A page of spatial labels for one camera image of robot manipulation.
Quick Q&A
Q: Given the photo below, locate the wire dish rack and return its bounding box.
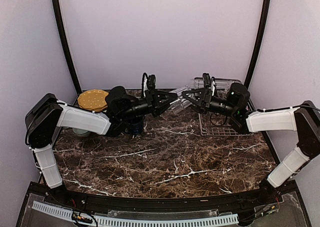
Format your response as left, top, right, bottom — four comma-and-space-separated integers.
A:
198, 78, 253, 137

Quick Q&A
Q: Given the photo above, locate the clear drinking glass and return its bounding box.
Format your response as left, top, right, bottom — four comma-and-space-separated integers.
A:
169, 85, 192, 115
215, 79, 239, 92

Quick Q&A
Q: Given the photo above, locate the right black frame post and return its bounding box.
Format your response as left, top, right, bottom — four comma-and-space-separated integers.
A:
244, 0, 271, 89

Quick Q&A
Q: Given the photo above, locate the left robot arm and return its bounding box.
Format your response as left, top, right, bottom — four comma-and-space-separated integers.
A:
25, 86, 178, 205

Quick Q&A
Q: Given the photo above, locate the left black frame post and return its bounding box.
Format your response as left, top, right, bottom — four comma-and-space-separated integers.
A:
51, 0, 82, 95

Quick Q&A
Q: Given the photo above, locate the black frame post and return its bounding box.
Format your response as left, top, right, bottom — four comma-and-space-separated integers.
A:
244, 0, 271, 89
51, 0, 82, 95

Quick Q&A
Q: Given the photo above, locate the yellow polka dot plate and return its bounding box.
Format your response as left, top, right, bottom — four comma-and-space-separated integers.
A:
88, 108, 108, 113
77, 89, 109, 110

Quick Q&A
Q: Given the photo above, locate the pale green bowl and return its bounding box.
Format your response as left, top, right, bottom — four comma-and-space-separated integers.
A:
72, 128, 91, 137

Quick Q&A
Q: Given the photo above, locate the dark blue mug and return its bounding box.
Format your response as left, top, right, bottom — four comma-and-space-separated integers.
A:
124, 117, 144, 136

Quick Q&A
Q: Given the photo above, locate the black front rail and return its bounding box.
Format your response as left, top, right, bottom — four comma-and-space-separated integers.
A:
42, 189, 285, 215

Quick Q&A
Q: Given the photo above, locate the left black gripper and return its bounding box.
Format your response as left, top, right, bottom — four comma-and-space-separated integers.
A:
119, 89, 179, 121

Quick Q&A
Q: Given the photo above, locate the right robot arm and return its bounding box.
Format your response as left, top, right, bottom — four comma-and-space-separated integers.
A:
182, 82, 320, 204

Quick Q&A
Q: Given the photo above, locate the white slotted cable duct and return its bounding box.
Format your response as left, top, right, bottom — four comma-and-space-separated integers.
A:
32, 201, 239, 227

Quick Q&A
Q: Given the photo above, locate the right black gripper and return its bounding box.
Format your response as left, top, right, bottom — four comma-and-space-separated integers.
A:
182, 87, 237, 117

